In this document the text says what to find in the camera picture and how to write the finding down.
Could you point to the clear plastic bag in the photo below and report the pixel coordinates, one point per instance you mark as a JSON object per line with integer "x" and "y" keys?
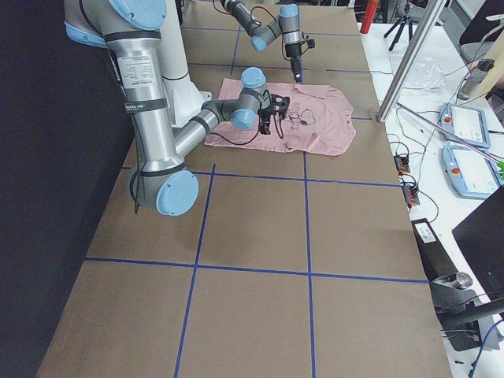
{"x": 425, "y": 74}

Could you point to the aluminium frame post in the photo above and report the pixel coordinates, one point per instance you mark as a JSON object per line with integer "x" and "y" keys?
{"x": 420, "y": 36}

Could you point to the upper teach pendant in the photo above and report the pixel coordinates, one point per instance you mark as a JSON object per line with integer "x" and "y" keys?
{"x": 467, "y": 123}

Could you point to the upper orange connector block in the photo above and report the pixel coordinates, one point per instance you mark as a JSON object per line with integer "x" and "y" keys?
{"x": 402, "y": 163}

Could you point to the grey water bottle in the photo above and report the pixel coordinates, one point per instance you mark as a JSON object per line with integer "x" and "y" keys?
{"x": 476, "y": 76}

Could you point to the black power box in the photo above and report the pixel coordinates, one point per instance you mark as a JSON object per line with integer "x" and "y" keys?
{"x": 435, "y": 259}

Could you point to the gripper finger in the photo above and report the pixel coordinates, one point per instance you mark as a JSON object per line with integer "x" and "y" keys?
{"x": 280, "y": 126}
{"x": 264, "y": 127}
{"x": 296, "y": 68}

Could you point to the pink Snoopy t-shirt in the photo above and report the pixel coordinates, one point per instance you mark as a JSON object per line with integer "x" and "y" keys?
{"x": 318, "y": 121}

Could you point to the black monitor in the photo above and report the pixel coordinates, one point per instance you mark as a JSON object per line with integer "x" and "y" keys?
{"x": 480, "y": 239}

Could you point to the teach pendant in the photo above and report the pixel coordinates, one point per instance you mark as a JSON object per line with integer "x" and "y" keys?
{"x": 470, "y": 175}
{"x": 467, "y": 123}

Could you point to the orange connector block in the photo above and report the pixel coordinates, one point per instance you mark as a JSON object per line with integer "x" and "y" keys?
{"x": 402, "y": 163}
{"x": 410, "y": 193}

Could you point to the lower orange connector block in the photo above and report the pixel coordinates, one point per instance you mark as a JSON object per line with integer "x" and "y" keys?
{"x": 410, "y": 193}

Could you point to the lower teach pendant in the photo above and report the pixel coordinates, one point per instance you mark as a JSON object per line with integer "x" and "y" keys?
{"x": 470, "y": 175}

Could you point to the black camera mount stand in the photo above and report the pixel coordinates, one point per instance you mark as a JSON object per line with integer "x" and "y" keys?
{"x": 465, "y": 319}

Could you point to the black camera tripod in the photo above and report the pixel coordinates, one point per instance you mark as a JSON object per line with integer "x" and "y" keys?
{"x": 405, "y": 21}

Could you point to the red fire extinguisher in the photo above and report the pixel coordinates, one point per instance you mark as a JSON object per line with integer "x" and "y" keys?
{"x": 370, "y": 12}

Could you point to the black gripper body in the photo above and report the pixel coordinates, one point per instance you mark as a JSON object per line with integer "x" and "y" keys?
{"x": 264, "y": 115}
{"x": 294, "y": 52}

